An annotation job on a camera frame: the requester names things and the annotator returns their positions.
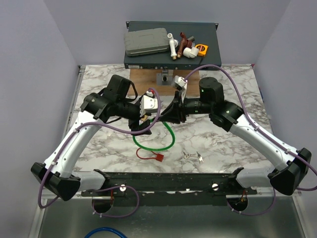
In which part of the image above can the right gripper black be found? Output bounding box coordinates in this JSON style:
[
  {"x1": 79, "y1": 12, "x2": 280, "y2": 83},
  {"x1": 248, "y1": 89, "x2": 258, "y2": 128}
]
[{"x1": 159, "y1": 91, "x2": 212, "y2": 124}]

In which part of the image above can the brass padlock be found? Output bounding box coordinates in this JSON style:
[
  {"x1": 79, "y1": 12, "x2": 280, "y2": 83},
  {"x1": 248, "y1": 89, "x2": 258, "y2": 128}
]
[{"x1": 140, "y1": 115, "x2": 151, "y2": 124}]

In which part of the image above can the small silver key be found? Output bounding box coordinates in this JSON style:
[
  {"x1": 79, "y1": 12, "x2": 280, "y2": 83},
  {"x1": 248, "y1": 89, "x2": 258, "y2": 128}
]
[{"x1": 196, "y1": 152, "x2": 204, "y2": 163}]

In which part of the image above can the white pvc elbow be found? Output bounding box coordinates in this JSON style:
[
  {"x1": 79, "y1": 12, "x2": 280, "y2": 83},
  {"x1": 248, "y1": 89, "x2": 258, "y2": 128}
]
[{"x1": 183, "y1": 47, "x2": 199, "y2": 59}]

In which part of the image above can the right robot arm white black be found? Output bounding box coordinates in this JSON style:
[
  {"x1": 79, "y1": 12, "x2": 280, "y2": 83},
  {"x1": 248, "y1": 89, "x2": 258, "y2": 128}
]
[{"x1": 159, "y1": 77, "x2": 312, "y2": 195}]

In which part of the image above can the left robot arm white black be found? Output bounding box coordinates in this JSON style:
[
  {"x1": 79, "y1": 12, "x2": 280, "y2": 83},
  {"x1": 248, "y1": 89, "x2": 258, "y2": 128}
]
[{"x1": 31, "y1": 75, "x2": 151, "y2": 203}]

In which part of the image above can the grey metal stand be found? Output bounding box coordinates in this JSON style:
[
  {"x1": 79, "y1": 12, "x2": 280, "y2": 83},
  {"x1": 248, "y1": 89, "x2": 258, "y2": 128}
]
[{"x1": 156, "y1": 69, "x2": 173, "y2": 86}]

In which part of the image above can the wooden board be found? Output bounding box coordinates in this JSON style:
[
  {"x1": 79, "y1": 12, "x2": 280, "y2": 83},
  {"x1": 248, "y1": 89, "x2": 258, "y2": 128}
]
[{"x1": 129, "y1": 69, "x2": 200, "y2": 96}]

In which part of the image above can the white pvc pipe fitting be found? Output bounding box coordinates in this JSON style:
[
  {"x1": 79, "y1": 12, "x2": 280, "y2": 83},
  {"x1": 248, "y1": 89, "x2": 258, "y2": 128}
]
[{"x1": 167, "y1": 33, "x2": 178, "y2": 60}]

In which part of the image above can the brown pipe valve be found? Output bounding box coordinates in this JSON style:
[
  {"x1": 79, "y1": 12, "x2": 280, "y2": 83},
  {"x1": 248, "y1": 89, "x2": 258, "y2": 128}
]
[{"x1": 177, "y1": 32, "x2": 193, "y2": 58}]

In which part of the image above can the yellow tape measure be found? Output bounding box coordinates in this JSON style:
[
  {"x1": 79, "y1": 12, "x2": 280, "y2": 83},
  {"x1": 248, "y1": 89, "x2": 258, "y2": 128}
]
[{"x1": 195, "y1": 44, "x2": 209, "y2": 57}]

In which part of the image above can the grey plastic case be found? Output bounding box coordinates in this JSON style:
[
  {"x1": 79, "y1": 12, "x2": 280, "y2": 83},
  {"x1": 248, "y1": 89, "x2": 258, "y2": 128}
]
[{"x1": 124, "y1": 28, "x2": 170, "y2": 57}]

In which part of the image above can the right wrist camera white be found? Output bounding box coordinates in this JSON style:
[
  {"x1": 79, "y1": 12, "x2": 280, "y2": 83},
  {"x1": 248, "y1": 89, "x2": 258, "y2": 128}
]
[{"x1": 172, "y1": 75, "x2": 188, "y2": 102}]

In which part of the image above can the green cable loop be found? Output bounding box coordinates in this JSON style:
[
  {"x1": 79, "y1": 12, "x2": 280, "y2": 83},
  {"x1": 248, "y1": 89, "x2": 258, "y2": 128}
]
[{"x1": 132, "y1": 121, "x2": 176, "y2": 152}]

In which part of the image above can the red cable seal lock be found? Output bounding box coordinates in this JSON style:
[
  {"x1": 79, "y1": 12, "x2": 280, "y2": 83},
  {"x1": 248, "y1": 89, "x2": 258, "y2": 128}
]
[{"x1": 136, "y1": 148, "x2": 164, "y2": 162}]

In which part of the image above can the black mounting rail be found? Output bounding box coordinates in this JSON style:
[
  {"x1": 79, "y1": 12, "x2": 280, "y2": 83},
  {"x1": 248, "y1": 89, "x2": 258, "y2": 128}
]
[{"x1": 81, "y1": 169, "x2": 257, "y2": 206}]

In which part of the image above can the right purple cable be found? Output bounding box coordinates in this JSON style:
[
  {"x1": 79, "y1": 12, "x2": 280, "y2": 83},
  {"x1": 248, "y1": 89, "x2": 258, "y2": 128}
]
[{"x1": 183, "y1": 64, "x2": 317, "y2": 216}]

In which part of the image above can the purple cable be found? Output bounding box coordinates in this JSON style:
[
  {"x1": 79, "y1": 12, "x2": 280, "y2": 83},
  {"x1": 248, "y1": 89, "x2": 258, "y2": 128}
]
[
  {"x1": 183, "y1": 64, "x2": 317, "y2": 216},
  {"x1": 38, "y1": 87, "x2": 162, "y2": 219}
]

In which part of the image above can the dark network switch box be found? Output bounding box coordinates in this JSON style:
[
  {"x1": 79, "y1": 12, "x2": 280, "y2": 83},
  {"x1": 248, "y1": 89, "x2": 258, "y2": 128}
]
[{"x1": 124, "y1": 21, "x2": 221, "y2": 70}]

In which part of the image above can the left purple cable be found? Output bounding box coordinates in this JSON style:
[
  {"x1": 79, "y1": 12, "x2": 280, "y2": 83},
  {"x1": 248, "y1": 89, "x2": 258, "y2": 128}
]
[{"x1": 38, "y1": 87, "x2": 162, "y2": 219}]

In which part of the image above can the blue cable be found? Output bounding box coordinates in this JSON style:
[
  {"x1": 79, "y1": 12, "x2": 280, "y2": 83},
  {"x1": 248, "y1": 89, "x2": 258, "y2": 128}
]
[{"x1": 84, "y1": 227, "x2": 128, "y2": 238}]

